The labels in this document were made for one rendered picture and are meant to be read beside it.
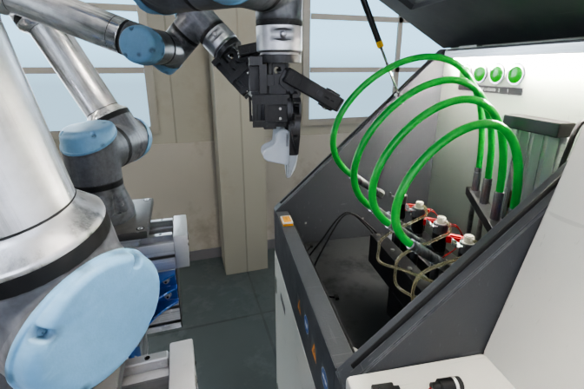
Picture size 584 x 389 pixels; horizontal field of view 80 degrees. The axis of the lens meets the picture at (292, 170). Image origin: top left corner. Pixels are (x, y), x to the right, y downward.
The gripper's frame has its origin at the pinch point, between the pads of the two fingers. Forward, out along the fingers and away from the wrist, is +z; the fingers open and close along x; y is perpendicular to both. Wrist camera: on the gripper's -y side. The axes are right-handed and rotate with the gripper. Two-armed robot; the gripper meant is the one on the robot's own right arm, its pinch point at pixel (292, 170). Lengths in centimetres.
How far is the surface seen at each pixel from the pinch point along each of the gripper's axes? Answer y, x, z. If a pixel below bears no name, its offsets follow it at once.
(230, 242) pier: 12, -158, 97
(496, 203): -40.3, 4.8, 7.8
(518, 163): -35.5, 12.7, -2.8
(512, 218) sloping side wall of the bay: -28.4, 20.5, 2.9
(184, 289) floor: 43, -146, 121
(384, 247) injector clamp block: -24.6, -9.5, 23.5
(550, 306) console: -28.0, 29.1, 11.3
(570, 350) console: -27.2, 33.2, 14.3
